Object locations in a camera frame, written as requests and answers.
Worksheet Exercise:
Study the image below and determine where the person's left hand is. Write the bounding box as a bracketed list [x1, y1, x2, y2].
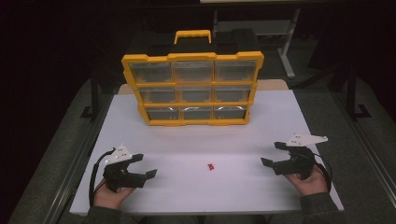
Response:
[92, 179, 136, 210]

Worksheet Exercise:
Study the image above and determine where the yellow drawer organizer cabinet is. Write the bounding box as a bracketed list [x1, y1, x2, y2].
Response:
[120, 29, 265, 127]

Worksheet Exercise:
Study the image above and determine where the white metal desk frame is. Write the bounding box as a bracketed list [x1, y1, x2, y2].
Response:
[200, 0, 328, 79]

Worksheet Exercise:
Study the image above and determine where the person's right hand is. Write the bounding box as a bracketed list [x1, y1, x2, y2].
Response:
[284, 164, 330, 197]

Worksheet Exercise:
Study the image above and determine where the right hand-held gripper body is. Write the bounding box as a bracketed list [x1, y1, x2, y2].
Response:
[285, 133, 329, 181]

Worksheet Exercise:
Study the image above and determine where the clear plastic organizer drawer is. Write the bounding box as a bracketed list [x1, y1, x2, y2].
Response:
[214, 85, 252, 104]

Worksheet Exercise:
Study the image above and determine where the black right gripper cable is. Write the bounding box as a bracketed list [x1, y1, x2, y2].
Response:
[312, 151, 333, 193]

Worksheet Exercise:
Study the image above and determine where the black metal stand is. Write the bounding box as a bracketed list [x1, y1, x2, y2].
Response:
[345, 62, 373, 121]
[79, 69, 103, 122]

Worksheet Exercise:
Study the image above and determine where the group of clear plastic drawers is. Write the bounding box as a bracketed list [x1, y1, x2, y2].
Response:
[129, 60, 259, 121]

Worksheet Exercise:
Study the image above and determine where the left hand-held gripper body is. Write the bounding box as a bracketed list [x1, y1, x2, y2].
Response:
[102, 143, 134, 192]

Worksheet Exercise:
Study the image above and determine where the metal floor rail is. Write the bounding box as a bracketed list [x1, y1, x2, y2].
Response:
[332, 92, 396, 199]
[50, 92, 115, 224]

